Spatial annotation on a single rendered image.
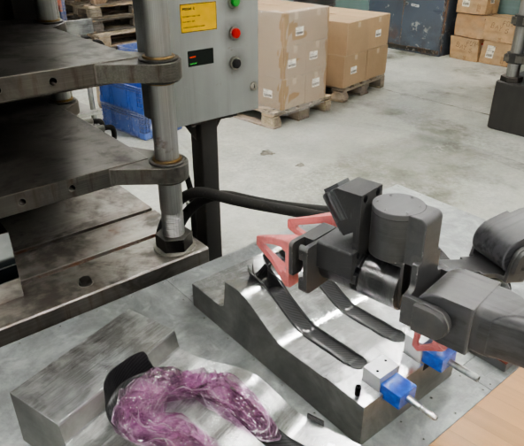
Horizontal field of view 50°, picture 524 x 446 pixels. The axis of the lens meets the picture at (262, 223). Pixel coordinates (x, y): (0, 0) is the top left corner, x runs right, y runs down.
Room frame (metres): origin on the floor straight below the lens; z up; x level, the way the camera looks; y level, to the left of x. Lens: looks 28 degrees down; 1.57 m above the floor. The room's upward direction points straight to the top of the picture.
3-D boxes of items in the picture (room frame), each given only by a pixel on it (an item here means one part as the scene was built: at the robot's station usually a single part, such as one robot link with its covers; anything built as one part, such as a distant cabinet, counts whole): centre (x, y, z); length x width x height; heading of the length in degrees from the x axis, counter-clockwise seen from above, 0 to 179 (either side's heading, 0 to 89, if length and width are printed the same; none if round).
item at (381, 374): (0.66, -0.23, 0.89); 0.13 x 0.05 x 0.05; 39
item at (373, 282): (0.54, -0.15, 1.21); 0.07 x 0.06 x 0.07; 47
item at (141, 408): (0.62, 0.11, 0.90); 0.26 x 0.18 x 0.08; 56
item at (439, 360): (0.73, -0.31, 0.90); 0.13 x 0.05 x 0.05; 40
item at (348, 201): (0.58, -0.10, 1.25); 0.07 x 0.06 x 0.11; 137
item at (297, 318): (0.89, -0.11, 0.92); 0.35 x 0.16 x 0.09; 39
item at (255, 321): (0.91, -0.10, 0.87); 0.50 x 0.26 x 0.14; 39
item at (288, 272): (0.61, -0.04, 1.20); 0.09 x 0.07 x 0.07; 47
